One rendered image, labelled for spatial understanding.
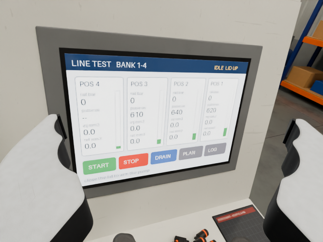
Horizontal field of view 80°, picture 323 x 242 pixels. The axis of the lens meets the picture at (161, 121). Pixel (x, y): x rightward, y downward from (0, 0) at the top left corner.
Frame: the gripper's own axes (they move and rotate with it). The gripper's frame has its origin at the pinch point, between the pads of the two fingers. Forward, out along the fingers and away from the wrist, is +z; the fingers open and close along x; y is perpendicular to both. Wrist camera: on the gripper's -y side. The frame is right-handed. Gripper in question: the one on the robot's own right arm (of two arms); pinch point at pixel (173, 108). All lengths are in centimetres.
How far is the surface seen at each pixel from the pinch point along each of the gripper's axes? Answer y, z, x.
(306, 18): 43, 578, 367
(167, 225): 48, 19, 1
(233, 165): 36, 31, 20
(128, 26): -1.2, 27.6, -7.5
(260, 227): 52, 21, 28
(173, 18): -2.3, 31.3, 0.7
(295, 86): 164, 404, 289
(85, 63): 4.1, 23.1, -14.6
